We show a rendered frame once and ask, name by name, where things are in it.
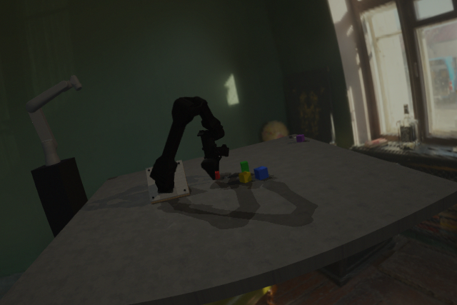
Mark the small purple block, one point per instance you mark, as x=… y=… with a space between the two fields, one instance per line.
x=300 y=138

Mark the blue block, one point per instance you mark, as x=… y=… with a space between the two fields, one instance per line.
x=261 y=173

